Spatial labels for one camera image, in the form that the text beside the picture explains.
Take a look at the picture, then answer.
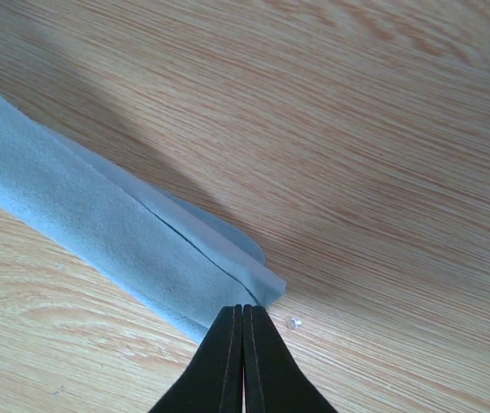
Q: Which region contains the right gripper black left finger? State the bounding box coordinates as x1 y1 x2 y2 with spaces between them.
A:
150 305 243 413

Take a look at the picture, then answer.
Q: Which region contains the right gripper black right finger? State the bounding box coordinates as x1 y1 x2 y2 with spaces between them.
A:
242 305 335 413

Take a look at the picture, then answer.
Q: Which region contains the light blue cleaning cloth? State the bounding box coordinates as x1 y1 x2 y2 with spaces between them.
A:
0 96 285 340

